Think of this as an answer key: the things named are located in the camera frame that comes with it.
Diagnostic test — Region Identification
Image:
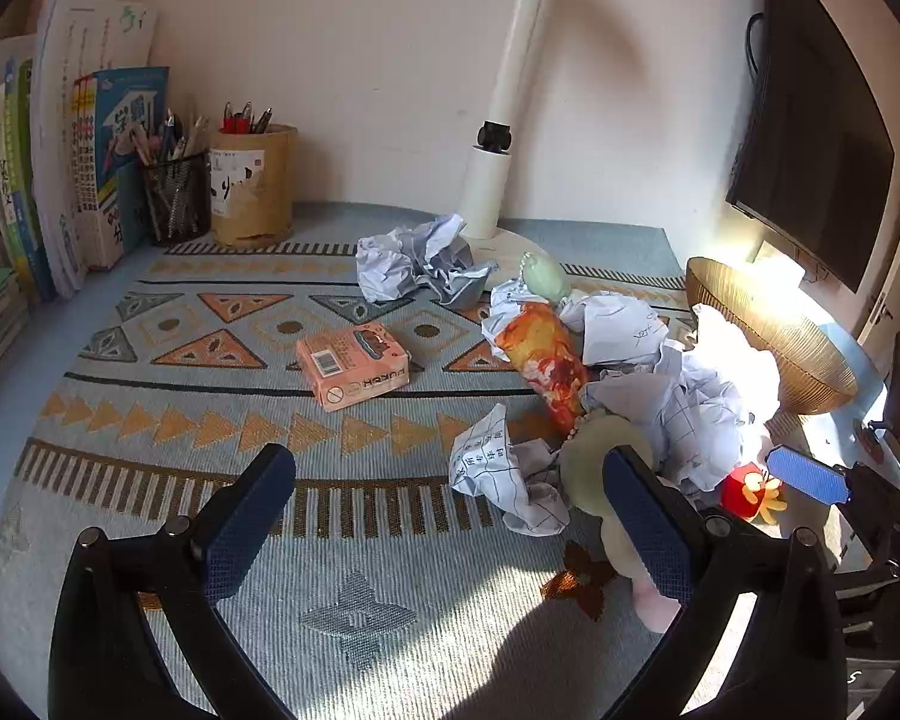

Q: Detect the pink cardboard box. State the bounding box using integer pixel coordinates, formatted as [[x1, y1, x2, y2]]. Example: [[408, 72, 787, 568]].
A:
[[296, 321, 412, 413]]

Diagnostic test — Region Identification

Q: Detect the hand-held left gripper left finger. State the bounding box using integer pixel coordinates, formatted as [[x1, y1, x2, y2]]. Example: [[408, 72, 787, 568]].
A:
[[49, 444, 297, 720]]

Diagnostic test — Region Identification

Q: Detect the white desk lamp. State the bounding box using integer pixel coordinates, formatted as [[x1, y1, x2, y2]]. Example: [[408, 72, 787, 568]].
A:
[[450, 0, 677, 282]]

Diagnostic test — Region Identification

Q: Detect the golden ribbed bowl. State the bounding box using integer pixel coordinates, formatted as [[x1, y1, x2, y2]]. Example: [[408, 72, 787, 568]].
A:
[[684, 256, 860, 415]]

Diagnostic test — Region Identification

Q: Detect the green and pink dumpling plush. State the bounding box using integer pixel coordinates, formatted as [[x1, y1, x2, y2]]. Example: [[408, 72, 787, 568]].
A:
[[559, 412, 683, 635]]

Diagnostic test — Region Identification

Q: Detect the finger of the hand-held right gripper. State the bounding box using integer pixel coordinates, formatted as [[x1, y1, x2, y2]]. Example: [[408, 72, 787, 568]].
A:
[[766, 446, 900, 518]]

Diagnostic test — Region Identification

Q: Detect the orange snack packet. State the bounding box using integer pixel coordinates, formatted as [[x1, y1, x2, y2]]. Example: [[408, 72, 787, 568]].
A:
[[493, 302, 593, 436]]

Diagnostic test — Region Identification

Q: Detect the bunch of red-capped pens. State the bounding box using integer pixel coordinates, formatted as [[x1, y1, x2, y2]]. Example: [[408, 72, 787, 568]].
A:
[[221, 100, 275, 136]]

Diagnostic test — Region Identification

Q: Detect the bunch of pencils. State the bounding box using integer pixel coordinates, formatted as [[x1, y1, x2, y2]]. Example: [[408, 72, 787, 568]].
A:
[[130, 94, 211, 166]]

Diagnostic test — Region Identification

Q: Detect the black monitor cable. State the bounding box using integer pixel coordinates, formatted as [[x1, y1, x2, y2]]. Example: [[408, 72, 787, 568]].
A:
[[745, 11, 767, 82]]

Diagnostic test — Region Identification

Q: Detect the small green plush keychain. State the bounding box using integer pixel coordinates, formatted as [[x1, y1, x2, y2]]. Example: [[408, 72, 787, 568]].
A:
[[520, 250, 572, 305]]

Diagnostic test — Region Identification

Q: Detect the black monitor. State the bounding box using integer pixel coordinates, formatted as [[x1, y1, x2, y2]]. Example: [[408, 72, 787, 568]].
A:
[[724, 0, 897, 293]]

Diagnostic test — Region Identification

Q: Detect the black mesh pen holder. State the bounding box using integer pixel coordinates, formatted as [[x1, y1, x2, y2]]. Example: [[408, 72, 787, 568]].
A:
[[139, 148, 212, 245]]

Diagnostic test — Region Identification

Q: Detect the red cat plush toy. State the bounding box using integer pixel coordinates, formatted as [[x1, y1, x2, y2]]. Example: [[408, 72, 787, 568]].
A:
[[720, 465, 786, 526]]

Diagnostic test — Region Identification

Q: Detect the patterned woven table mat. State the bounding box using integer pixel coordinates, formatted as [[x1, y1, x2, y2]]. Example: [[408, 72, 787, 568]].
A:
[[0, 199, 871, 720]]

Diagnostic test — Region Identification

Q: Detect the row of upright books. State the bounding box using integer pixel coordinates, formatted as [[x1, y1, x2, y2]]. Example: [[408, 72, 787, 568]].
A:
[[0, 0, 170, 305]]

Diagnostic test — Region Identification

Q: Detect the brown cylindrical pen holder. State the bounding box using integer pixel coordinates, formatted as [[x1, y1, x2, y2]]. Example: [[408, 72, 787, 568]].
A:
[[208, 124, 299, 248]]

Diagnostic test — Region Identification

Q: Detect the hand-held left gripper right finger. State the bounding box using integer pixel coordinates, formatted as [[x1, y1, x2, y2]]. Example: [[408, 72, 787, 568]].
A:
[[602, 446, 848, 720]]

